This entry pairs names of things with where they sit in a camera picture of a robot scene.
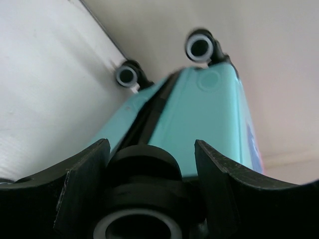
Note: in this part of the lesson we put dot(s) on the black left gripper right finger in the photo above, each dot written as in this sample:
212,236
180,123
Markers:
244,204

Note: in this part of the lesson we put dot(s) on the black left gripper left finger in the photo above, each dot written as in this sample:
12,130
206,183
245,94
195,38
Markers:
56,202

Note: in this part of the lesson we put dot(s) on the pink teal kids suitcase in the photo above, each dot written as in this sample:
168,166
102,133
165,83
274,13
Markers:
152,187

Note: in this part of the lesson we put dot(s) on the aluminium rail frame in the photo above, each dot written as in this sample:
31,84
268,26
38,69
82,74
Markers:
90,40

